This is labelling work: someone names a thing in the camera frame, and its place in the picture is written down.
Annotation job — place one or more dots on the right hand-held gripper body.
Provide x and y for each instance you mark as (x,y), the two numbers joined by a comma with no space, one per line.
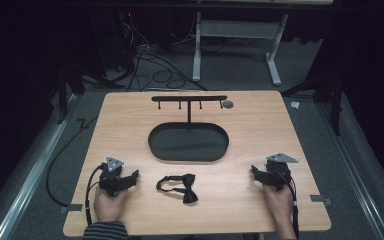
(277,172)

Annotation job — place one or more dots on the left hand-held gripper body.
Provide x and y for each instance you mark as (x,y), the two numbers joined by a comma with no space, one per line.
(112,180)

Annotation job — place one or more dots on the person's left hand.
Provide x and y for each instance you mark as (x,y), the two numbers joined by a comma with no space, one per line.
(108,206)

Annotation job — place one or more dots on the person's right hand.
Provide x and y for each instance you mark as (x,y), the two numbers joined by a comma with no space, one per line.
(279,201)

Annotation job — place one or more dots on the grey tape piece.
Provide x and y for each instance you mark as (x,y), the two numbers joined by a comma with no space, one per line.
(71,208)
(320,199)

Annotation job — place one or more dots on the black bow tie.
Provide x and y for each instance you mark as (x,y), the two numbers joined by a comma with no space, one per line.
(182,188)

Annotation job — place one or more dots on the black hook stand with tray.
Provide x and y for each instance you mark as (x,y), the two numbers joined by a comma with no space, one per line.
(188,141)

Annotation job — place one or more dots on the small white crumpled scrap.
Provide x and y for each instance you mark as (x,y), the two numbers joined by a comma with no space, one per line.
(295,105)

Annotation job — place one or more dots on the grey round table grommet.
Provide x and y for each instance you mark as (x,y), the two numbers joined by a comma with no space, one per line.
(228,104)

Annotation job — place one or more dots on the black metal stand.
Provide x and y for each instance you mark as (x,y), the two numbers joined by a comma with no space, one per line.
(333,93)
(67,83)

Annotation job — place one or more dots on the aluminium floor rail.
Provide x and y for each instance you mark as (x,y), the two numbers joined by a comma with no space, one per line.
(356,173)
(30,180)

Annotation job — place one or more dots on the white desk frame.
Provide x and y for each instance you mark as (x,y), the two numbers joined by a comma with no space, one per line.
(237,29)

